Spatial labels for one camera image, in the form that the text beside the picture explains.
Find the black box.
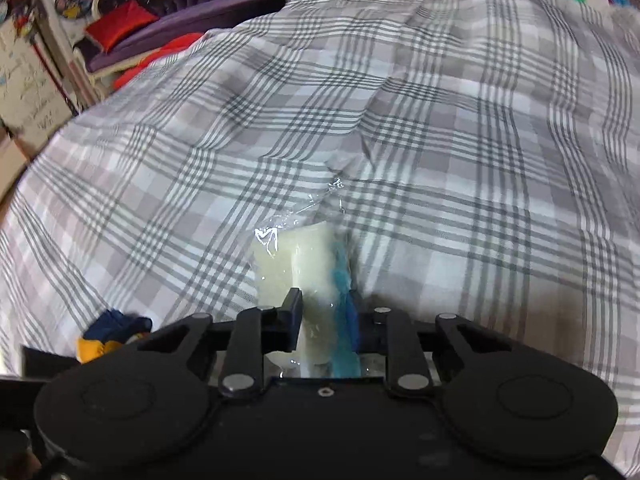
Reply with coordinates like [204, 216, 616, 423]
[21, 346, 80, 379]

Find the orange red blanket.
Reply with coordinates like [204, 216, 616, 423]
[112, 32, 203, 91]

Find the red cushion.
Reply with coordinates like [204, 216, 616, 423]
[85, 0, 158, 53]

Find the purple chaise sofa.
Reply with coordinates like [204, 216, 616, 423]
[73, 0, 290, 81]

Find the grey plaid bed cover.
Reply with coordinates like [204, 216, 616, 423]
[1, 0, 639, 478]

